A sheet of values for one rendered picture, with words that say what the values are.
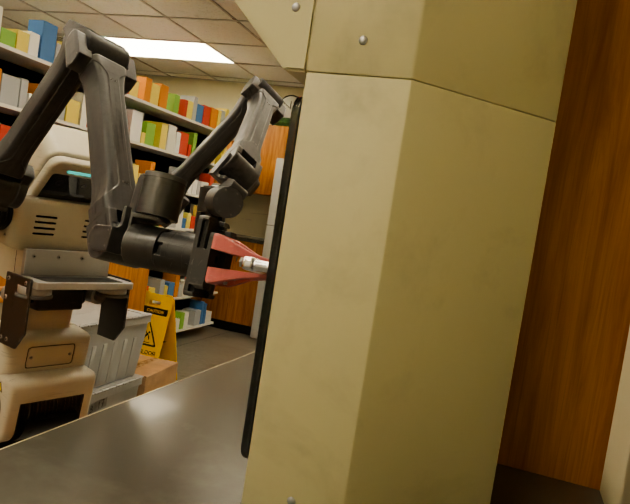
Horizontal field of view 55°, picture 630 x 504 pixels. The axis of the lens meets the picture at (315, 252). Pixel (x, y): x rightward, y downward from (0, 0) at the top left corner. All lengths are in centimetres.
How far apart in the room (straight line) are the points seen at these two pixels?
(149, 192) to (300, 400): 34
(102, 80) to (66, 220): 56
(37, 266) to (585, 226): 113
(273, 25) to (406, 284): 30
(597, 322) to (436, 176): 42
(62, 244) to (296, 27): 102
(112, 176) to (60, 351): 77
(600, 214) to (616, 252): 6
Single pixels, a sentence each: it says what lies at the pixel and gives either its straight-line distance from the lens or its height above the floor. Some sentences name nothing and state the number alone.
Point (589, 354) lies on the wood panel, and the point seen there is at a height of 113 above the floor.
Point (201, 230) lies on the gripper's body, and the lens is 77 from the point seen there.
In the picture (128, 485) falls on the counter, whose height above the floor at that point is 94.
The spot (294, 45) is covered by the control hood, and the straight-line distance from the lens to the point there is 66.
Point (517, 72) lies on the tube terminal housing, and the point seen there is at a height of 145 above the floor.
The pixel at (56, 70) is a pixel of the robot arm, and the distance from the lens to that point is 122.
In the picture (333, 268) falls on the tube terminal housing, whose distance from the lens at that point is 61.
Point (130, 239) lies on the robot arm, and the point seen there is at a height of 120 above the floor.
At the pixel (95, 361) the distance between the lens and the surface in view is 300.
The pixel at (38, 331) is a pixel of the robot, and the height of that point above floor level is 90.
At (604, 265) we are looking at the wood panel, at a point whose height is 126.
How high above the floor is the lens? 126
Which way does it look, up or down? 3 degrees down
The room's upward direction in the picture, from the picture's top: 9 degrees clockwise
